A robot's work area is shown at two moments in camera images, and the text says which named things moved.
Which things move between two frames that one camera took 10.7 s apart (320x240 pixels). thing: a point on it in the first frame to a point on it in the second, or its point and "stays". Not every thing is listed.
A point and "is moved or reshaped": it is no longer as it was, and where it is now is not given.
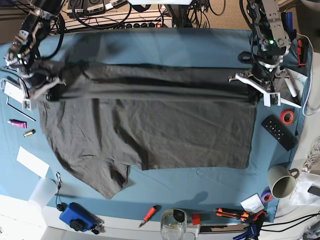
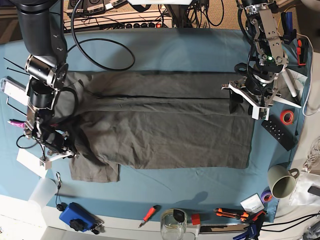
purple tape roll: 266,196 stays
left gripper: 262,79 to 259,105
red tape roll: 286,116 stays
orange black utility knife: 239,214 stays
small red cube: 196,219 stays
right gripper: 35,82 to 58,145
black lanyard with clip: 62,206 stays
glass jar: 173,224 stays
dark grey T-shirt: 109,116 is moved or reshaped
